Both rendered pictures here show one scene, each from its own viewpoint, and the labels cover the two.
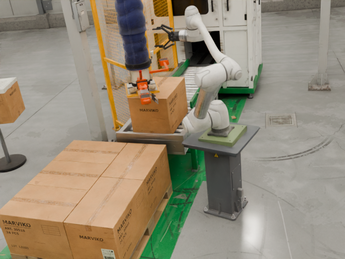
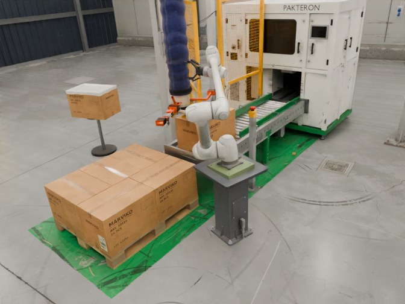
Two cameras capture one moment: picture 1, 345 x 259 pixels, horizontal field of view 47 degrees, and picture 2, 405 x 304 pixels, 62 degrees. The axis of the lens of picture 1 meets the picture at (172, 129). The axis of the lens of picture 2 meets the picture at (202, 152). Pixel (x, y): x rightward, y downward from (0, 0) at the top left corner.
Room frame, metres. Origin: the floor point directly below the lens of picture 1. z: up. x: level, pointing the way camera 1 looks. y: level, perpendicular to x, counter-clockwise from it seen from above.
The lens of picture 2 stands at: (0.38, -1.13, 2.25)
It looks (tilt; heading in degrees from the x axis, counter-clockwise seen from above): 26 degrees down; 21
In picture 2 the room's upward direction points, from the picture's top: 4 degrees counter-clockwise
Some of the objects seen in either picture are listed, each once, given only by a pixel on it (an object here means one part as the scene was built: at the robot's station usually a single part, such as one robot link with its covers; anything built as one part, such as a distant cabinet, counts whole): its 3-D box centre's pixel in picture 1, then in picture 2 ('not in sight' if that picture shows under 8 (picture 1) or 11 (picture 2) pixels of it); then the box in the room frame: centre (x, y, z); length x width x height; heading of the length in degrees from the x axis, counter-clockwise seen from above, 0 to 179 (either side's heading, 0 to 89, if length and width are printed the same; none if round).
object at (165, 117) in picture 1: (159, 105); (206, 129); (3.81, 0.10, 0.75); 0.60 x 0.40 x 0.40; 159
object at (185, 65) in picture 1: (170, 79); (241, 108); (5.00, -0.05, 0.60); 1.60 x 0.10 x 0.09; 160
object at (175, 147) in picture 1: (150, 145); (187, 161); (3.47, 0.23, 0.47); 0.70 x 0.03 x 0.15; 70
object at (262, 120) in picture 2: (210, 79); (274, 115); (4.81, -0.55, 0.60); 1.60 x 0.10 x 0.09; 160
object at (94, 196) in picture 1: (94, 195); (125, 190); (2.94, 0.75, 0.34); 1.20 x 1.00 x 0.40; 160
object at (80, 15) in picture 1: (81, 15); (166, 42); (4.49, 0.83, 1.62); 0.20 x 0.05 x 0.30; 160
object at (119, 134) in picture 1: (149, 135); (186, 153); (3.48, 0.23, 0.58); 0.70 x 0.03 x 0.06; 70
